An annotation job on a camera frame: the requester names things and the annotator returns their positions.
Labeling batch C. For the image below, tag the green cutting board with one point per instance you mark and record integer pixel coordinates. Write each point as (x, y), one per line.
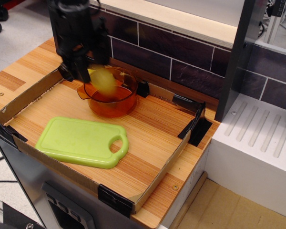
(83, 142)

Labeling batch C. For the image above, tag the cardboard fence with black tape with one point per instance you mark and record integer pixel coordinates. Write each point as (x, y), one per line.
(134, 166)

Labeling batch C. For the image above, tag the white sink drainboard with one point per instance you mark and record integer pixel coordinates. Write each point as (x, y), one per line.
(247, 153)

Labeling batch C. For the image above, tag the yellow toy potato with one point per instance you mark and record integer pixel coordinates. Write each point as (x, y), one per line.
(104, 81)

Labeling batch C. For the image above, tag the yellow toy banana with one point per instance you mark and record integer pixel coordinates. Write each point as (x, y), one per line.
(90, 71)

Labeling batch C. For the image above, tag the orange transparent pot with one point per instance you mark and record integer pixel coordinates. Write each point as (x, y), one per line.
(123, 100)

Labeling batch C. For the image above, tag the dark grey vertical post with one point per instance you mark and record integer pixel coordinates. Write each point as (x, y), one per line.
(246, 35)

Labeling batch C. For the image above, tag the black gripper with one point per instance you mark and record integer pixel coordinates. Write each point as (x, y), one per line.
(76, 34)

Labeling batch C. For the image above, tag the toy stove front panel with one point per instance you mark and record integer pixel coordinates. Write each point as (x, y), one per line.
(68, 214)

